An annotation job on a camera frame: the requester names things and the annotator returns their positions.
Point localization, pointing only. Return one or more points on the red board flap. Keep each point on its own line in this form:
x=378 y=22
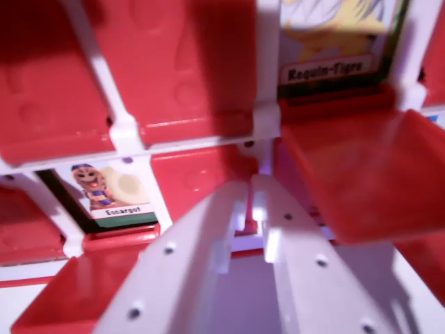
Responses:
x=180 y=69
x=24 y=226
x=198 y=177
x=76 y=288
x=45 y=87
x=427 y=264
x=375 y=174

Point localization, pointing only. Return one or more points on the Escargot picture card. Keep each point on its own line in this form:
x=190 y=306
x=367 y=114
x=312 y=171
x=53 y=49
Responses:
x=114 y=195

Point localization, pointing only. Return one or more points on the Requin-Tigre picture card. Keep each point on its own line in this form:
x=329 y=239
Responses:
x=330 y=41

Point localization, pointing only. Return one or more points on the red and white game board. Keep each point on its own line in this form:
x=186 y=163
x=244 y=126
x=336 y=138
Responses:
x=125 y=132

